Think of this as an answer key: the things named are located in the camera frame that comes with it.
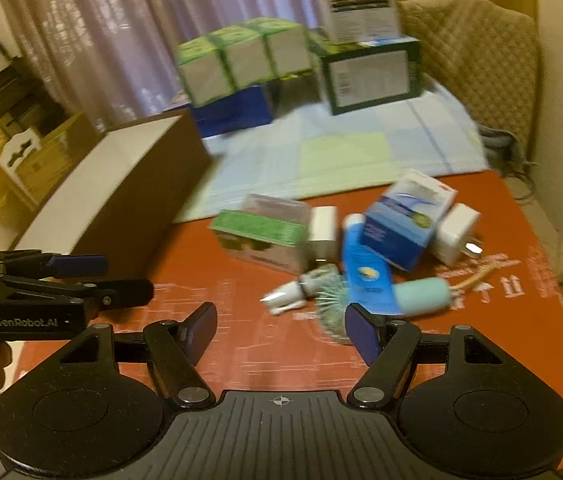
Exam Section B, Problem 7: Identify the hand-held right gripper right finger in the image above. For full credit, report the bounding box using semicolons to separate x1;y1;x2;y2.
345;302;507;409

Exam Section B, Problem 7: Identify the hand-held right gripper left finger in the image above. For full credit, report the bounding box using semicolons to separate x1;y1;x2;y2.
59;302;218;409

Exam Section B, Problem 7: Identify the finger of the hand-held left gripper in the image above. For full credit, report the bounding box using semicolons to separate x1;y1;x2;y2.
0;276;155;311
0;251;109;278

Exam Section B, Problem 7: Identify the blue white tube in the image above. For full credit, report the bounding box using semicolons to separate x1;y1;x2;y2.
340;213;397;317

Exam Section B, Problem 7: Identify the brown cardboard box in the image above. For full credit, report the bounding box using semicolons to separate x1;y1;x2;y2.
14;109;212;281

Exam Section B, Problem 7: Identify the brown spray bottle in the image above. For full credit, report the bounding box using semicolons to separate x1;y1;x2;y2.
260;267;337;316

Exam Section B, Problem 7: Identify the white power adapter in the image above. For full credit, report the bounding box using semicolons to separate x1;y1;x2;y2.
306;206;338;266
431;203;485;266

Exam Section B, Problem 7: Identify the blue white medicine box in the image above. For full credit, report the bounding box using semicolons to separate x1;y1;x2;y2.
364;170;457;272

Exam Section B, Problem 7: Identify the green medicine box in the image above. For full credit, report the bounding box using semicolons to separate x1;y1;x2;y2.
210;210;309;275

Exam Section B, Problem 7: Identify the clear plastic box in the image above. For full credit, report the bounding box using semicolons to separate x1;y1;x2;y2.
242;193;312;226

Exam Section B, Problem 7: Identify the mint handheld fan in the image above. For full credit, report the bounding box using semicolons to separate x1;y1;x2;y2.
311;262;507;346

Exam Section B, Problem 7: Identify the open cardboard carton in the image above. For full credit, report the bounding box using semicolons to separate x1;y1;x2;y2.
0;112;97;211

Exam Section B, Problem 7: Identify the orange red mat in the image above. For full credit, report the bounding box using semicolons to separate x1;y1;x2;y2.
12;170;563;467

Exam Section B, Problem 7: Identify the checked pale blanket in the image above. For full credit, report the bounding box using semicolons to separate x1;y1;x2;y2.
164;80;489;223

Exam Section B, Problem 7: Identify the black bag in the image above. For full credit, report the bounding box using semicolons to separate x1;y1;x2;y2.
0;37;62;136

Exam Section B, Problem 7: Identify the green white carton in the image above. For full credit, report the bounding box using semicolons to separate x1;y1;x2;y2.
246;17;312;81
176;35;235;108
212;25;275;92

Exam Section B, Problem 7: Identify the purple curtain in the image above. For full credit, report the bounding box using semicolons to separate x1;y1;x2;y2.
0;0;332;131

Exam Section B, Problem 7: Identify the dark green large box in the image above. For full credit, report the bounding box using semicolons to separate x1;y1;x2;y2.
311;36;425;116

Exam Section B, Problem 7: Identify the beige quilted chair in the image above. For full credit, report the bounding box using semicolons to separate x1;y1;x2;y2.
399;0;539;161

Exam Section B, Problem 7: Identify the white labelled box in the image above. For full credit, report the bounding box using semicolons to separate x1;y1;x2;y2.
322;0;402;45

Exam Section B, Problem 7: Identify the grey cable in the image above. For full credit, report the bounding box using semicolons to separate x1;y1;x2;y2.
479;125;542;201

